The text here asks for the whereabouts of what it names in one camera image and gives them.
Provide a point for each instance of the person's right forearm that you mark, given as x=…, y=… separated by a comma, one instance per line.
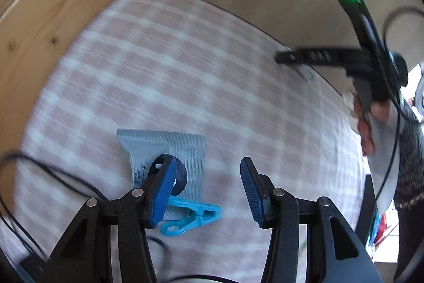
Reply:
x=412, y=163

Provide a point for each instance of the pine wooden panel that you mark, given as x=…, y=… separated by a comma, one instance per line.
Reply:
x=59, y=21

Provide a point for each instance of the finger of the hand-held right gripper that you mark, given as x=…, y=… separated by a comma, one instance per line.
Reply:
x=291, y=57

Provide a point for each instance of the person's right hand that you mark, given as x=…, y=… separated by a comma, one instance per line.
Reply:
x=381, y=112

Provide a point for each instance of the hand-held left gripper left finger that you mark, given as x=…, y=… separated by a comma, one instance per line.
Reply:
x=162, y=193

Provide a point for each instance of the black power adapter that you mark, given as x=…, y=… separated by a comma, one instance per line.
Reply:
x=33, y=268

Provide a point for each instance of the grey logo packet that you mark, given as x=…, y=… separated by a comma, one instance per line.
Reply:
x=149, y=147

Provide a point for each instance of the blue clothespin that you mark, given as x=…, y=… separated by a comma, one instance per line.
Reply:
x=195, y=213

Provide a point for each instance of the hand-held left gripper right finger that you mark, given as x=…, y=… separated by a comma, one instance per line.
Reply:
x=253, y=193

